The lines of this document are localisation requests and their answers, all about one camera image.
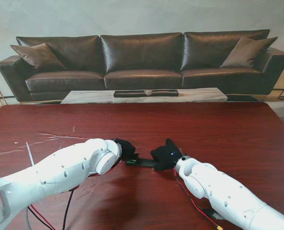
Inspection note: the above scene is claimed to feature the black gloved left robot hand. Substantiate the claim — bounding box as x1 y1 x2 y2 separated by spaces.
114 138 140 161

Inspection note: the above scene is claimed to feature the red black right arm cable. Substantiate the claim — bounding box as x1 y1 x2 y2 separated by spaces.
173 167 225 230

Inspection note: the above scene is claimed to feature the white zip tie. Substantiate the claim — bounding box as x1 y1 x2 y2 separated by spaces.
26 141 36 166

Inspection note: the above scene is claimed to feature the black decorative tray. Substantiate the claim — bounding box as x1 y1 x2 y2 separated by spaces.
113 90 180 98

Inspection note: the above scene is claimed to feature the grey network cable plug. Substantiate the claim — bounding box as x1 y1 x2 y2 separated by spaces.
204 208 225 220

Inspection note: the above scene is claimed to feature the white marble coffee table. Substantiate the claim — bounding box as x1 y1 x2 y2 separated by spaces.
60 88 229 104

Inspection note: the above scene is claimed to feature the brown throw cushion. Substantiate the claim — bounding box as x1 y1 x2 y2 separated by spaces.
220 36 279 69
10 43 67 70

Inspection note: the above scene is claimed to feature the black remote control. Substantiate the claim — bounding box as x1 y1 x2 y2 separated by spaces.
125 158 158 171

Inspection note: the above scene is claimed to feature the dark brown leather sofa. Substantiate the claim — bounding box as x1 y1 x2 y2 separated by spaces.
0 29 284 103

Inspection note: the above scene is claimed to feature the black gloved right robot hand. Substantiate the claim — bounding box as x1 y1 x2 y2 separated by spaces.
150 138 185 172

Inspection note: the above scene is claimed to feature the gold metal side table frame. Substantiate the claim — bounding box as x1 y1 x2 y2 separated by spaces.
0 71 15 106

